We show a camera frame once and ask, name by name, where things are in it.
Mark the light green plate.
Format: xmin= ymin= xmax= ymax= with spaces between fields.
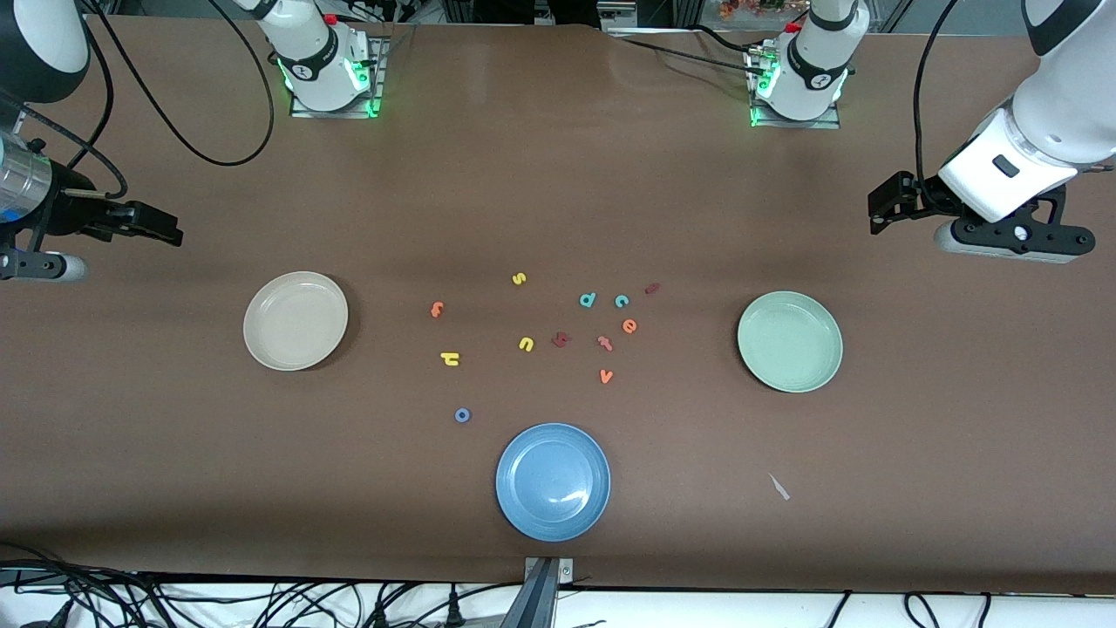
xmin=737 ymin=290 xmax=844 ymax=394

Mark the beige brown plate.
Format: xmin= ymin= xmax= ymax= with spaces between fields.
xmin=243 ymin=271 xmax=350 ymax=372

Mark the brown table cover sheet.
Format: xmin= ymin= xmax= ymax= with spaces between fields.
xmin=0 ymin=13 xmax=1116 ymax=596

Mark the blue plate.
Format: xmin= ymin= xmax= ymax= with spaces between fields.
xmin=495 ymin=423 xmax=611 ymax=543

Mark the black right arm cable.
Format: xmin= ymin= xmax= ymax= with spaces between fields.
xmin=17 ymin=0 xmax=276 ymax=200

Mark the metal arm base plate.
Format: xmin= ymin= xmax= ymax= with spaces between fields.
xmin=747 ymin=48 xmax=842 ymax=130
xmin=290 ymin=35 xmax=385 ymax=119

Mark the black base cable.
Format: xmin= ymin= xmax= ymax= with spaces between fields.
xmin=693 ymin=24 xmax=768 ymax=55
xmin=610 ymin=33 xmax=761 ymax=75

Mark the black cable tangle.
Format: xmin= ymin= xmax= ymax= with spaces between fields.
xmin=0 ymin=541 xmax=524 ymax=628

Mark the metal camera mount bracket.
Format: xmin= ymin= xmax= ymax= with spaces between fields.
xmin=501 ymin=556 xmax=576 ymax=628

